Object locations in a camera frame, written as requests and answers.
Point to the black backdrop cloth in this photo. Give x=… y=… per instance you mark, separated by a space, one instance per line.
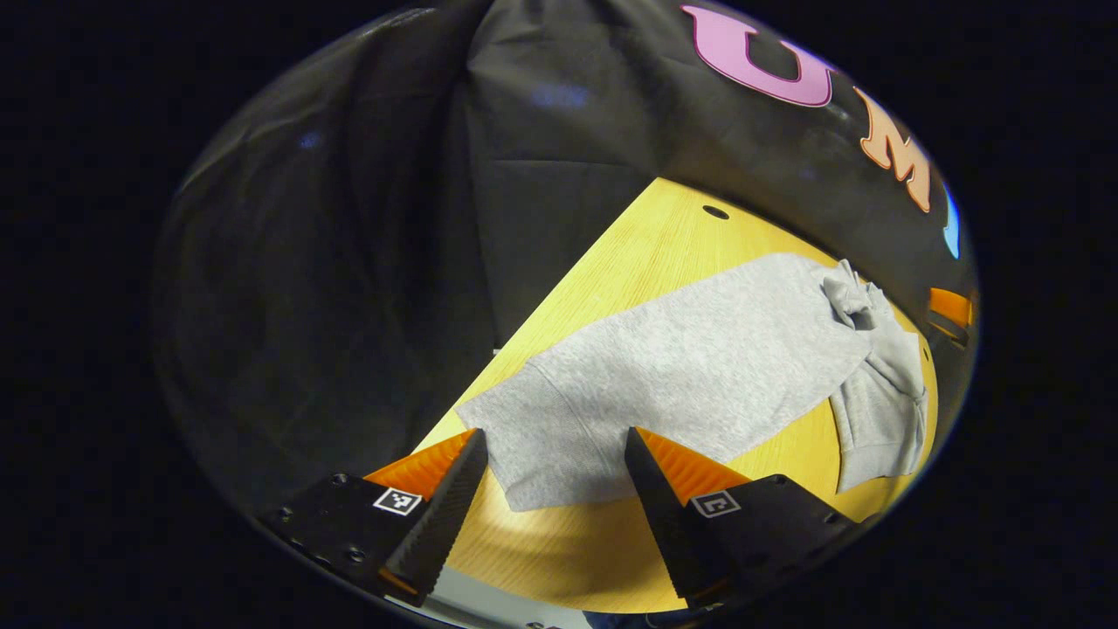
x=393 y=218

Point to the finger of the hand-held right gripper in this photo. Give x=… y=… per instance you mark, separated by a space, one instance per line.
x=950 y=307

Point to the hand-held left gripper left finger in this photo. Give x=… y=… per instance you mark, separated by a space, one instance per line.
x=445 y=520

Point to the grey zip-neck sweater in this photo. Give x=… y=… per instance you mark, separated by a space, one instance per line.
x=699 y=358

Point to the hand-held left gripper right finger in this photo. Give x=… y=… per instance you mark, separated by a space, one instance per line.
x=668 y=520

